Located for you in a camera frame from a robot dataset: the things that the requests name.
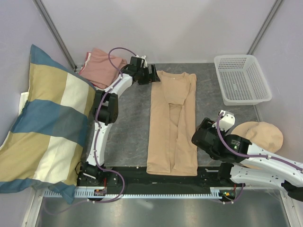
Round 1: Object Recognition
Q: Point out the white plastic basket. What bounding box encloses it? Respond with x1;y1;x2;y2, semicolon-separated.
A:
214;54;272;106

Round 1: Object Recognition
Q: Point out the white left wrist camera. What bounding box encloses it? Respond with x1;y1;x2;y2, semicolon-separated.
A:
136;55;148;68

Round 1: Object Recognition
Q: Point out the beige t shirt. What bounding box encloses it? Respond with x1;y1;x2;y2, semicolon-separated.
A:
147;70;198;176

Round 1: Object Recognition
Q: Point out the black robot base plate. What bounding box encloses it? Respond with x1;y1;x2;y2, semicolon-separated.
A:
77;166;241;194

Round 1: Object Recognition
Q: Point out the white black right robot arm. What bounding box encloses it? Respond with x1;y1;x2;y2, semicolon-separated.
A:
192;111;303;201

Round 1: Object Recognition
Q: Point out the blue yellow striped pillow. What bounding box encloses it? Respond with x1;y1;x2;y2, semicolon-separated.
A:
0;45;96;204

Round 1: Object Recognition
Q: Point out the aluminium rail right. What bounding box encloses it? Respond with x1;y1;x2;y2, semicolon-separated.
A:
244;184;286;191

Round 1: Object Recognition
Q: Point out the right aluminium frame post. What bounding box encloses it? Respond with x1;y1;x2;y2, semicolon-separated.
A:
247;0;284;55

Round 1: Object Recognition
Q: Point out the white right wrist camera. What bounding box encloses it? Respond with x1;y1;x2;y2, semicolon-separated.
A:
216;110;235;132

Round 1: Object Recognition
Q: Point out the beige bucket hat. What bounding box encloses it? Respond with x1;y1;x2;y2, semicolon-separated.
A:
230;121;284;169

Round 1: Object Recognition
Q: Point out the folded pink t shirt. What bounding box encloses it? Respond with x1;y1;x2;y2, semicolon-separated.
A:
79;48;118;89

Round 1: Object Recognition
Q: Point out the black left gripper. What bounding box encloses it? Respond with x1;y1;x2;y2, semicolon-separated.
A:
137;65;160;86

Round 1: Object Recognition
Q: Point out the grey slotted cable duct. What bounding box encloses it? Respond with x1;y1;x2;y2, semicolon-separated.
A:
42;186;235;199

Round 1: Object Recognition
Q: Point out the aluminium frame post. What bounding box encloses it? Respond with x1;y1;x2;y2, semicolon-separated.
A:
247;0;284;55
33;0;78;72

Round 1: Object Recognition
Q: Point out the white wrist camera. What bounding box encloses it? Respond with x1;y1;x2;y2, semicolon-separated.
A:
136;55;148;68
216;110;235;132

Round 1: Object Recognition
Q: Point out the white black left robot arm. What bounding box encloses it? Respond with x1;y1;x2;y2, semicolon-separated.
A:
82;55;160;186

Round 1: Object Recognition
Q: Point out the left aluminium frame post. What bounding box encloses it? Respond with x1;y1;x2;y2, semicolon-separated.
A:
33;0;78;72

